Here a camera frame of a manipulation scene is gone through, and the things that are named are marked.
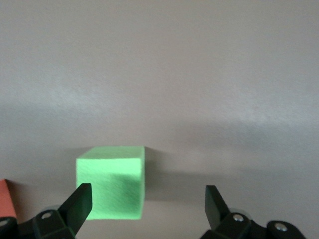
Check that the orange foam block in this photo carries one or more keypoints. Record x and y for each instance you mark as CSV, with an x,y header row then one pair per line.
x,y
6,199

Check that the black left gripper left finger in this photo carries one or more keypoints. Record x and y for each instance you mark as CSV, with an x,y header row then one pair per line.
x,y
77,209

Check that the green foam block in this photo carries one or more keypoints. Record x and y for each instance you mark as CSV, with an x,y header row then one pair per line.
x,y
112,169

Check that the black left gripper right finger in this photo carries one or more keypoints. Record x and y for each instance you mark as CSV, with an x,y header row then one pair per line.
x,y
216,211

